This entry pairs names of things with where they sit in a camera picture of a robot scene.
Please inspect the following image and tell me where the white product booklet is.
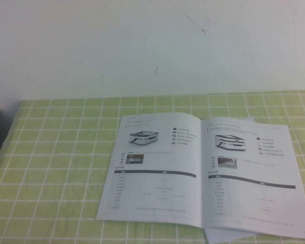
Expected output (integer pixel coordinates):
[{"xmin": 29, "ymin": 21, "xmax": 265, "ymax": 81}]
[{"xmin": 95, "ymin": 112, "xmax": 305, "ymax": 241}]

